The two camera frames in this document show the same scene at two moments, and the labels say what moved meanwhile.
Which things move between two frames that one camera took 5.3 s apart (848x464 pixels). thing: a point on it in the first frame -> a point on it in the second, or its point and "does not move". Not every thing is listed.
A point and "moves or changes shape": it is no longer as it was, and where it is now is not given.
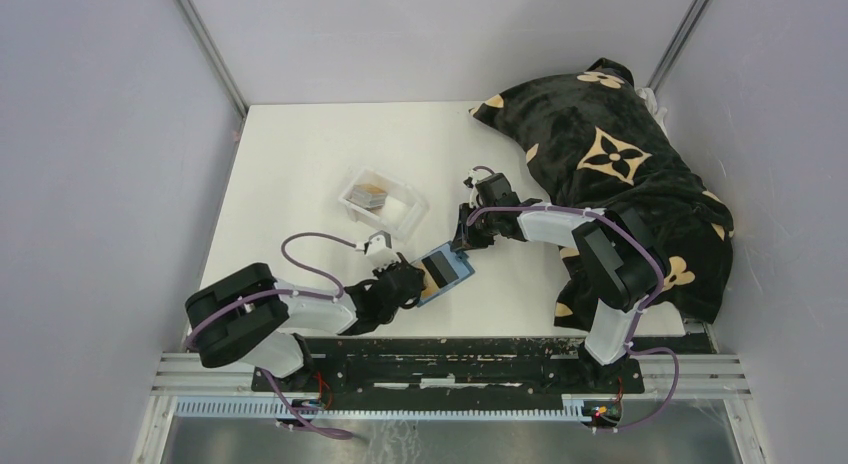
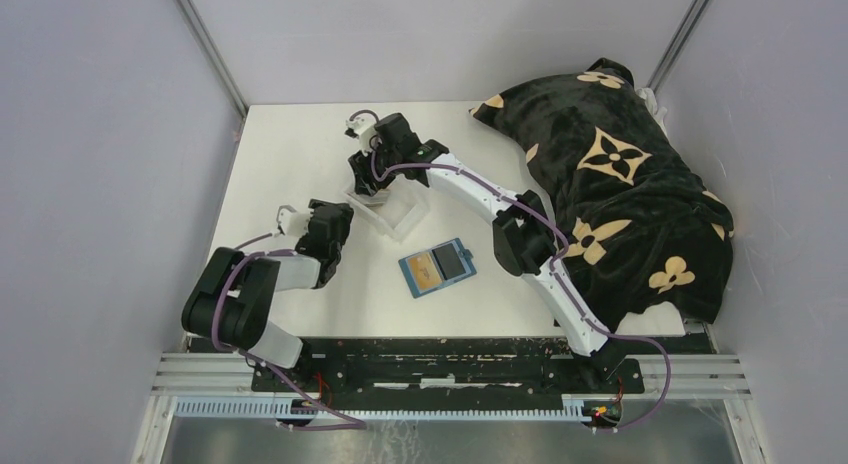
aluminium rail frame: [721, 378] does not move
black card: [440, 269] moves or changes shape
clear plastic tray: [385, 203] does not move
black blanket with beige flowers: [648, 231] does not move
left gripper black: [379, 272] -> [347, 214]
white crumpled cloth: [657, 112] does not move
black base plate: [450, 366] does not move
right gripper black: [465, 238] -> [361, 165]
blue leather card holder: [443, 268] does not move
